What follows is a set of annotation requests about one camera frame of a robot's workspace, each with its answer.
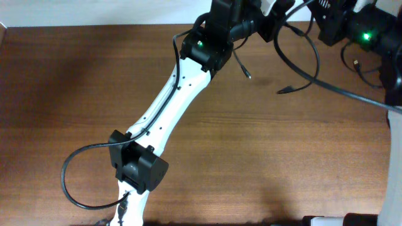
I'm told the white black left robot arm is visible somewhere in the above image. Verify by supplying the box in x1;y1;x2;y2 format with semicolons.
108;1;294;225

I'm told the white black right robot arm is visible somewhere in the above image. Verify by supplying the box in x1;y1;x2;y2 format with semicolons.
307;1;401;225

